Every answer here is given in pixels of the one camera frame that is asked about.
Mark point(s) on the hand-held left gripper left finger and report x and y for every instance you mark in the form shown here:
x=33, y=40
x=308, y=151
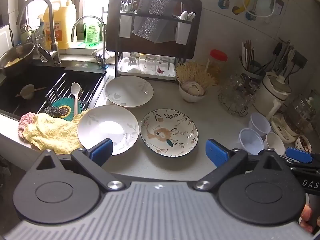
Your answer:
x=101, y=152

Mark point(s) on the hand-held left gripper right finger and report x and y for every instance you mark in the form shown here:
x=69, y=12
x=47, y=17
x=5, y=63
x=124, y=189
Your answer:
x=217, y=152

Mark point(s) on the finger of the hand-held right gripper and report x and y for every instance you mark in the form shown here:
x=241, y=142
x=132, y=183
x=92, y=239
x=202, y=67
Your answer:
x=305, y=168
x=298, y=155

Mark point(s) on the white leaf print plate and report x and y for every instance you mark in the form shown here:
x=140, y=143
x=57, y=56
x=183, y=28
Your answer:
x=111, y=103
x=107, y=130
x=128, y=90

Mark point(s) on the white ceramic bowl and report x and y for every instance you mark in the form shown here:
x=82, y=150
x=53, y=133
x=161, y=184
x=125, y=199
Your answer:
x=275, y=143

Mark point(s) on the translucent plastic bowl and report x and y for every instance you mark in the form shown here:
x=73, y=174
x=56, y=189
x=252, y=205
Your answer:
x=251, y=141
x=260, y=123

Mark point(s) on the floral dark rimmed plate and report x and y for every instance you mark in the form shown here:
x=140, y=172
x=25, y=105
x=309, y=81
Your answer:
x=168, y=132

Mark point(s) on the person's right hand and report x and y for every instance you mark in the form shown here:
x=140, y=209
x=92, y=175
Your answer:
x=306, y=215

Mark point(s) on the small patterned bowl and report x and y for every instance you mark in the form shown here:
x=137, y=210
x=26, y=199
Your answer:
x=303, y=143

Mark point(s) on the cream kettle base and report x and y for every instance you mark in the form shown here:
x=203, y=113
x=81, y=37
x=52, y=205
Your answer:
x=282, y=128

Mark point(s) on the glass kettle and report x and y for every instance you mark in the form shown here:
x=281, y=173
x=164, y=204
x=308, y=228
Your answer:
x=298, y=112

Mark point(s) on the yellow dish cloth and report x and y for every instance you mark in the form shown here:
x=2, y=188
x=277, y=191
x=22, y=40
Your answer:
x=52, y=135

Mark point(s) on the teal flower shaped pad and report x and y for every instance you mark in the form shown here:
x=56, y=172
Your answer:
x=67, y=105

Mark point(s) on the white garlic bowl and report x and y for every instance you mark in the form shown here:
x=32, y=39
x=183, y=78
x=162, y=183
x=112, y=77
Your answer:
x=191, y=98

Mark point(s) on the white spoon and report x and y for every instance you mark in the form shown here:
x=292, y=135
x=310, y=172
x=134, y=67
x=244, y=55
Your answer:
x=75, y=97

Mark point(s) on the steel wool scourer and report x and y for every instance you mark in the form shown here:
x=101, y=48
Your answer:
x=51, y=111

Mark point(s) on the white electric kettle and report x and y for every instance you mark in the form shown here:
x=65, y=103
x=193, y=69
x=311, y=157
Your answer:
x=271, y=92

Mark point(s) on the garlic bulbs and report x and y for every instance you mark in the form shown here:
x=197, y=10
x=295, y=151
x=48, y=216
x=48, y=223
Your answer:
x=192, y=88

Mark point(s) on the roll-up drying rack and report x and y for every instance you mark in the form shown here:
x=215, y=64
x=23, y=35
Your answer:
x=60, y=85

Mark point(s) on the pink dish cloth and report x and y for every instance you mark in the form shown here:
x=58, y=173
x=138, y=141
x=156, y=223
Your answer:
x=27, y=121

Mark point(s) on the bundle of dried noodles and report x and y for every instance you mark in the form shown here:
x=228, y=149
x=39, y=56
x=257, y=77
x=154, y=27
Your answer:
x=193, y=73

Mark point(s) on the white drip tray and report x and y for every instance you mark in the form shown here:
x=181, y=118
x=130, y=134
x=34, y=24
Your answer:
x=125, y=68

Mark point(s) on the wooden ladle in sink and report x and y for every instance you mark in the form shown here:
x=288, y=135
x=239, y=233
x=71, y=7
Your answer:
x=40, y=89

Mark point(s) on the grey chopstick holder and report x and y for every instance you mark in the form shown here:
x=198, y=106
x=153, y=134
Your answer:
x=255, y=71

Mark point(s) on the red lidded jar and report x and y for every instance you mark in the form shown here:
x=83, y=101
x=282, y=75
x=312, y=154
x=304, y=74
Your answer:
x=217, y=62

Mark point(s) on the upturned drinking glass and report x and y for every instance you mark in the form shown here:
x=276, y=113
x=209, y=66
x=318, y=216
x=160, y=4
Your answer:
x=150, y=63
x=164, y=64
x=135, y=60

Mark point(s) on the black kitchen sink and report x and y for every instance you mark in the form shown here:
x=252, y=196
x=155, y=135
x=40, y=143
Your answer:
x=15, y=102

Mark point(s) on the hanging kitchen utensils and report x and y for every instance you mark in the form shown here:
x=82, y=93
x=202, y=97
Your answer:
x=287, y=55

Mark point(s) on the bundle of chopsticks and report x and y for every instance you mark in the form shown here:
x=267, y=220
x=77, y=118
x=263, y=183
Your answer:
x=247, y=50

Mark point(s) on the small chrome faucet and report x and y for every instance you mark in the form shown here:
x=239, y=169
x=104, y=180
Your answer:
x=103, y=42

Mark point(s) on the clear glass tumbler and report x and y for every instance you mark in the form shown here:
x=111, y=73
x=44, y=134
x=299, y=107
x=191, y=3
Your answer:
x=41, y=47

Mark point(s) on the green soap bottle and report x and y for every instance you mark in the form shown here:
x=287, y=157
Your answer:
x=91, y=31

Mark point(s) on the black metal kitchen rack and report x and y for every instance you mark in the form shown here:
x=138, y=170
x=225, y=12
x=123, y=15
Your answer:
x=182, y=33

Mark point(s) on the brown cutting board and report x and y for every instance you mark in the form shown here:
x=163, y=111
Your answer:
x=193, y=30

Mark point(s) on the plain steel cleaver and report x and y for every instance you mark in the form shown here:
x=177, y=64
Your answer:
x=165, y=33

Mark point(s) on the stainless steel bowl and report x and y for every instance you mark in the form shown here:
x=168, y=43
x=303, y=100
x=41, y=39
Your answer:
x=15, y=55

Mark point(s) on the yellow detergent bottle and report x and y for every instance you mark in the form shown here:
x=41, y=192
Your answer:
x=61, y=27

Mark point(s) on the white spoons in holder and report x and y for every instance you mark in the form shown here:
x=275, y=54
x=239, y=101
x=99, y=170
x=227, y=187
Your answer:
x=186, y=15

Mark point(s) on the blue spray bottle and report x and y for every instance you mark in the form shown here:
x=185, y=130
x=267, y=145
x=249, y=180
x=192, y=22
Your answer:
x=40, y=26

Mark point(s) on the tall grey faucet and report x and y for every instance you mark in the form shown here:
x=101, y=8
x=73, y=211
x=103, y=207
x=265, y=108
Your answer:
x=51, y=17

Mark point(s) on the hammered steel cleaver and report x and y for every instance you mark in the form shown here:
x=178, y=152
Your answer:
x=151, y=17

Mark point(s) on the white appliance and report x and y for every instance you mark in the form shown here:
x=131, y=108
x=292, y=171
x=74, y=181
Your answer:
x=6, y=40

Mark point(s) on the wall socket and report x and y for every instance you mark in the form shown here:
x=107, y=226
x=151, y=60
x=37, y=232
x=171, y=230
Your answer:
x=280, y=6

